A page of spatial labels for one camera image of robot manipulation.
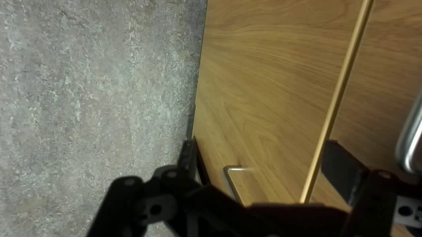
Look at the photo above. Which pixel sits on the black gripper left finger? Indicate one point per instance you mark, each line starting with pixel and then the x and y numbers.
pixel 132 205

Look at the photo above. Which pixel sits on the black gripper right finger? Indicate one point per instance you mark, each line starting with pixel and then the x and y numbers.
pixel 377 197

